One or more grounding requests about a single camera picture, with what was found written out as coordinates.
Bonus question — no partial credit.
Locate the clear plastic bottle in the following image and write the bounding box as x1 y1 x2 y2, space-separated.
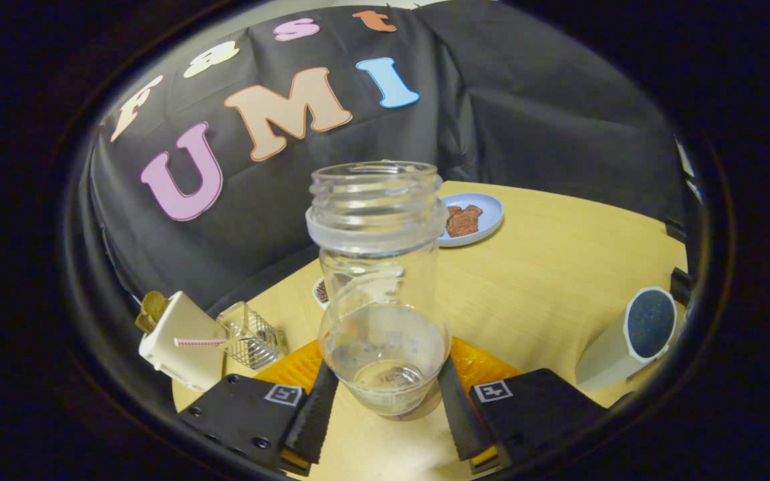
305 160 453 418

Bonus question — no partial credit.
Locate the brown bread slice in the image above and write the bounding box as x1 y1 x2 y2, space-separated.
134 291 170 334

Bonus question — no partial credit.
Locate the light blue plate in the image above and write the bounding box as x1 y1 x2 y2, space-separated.
437 192 505 249

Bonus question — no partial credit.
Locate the wooden table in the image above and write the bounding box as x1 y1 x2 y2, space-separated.
171 180 690 481

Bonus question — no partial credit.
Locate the black backdrop cloth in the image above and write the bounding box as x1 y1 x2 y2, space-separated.
88 0 690 315

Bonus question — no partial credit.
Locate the clear ribbed square container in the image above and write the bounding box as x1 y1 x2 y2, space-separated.
215 301 283 371

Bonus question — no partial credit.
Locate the white boxy container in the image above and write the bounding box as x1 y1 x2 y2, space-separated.
138 291 227 392

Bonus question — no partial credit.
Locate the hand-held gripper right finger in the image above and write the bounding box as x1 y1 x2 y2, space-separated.
437 336 610 475

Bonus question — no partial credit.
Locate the white cup with dark inside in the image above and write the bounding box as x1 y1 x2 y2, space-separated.
575 287 678 393

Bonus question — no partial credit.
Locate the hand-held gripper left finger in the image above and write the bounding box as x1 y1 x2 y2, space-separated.
178 337 340 476

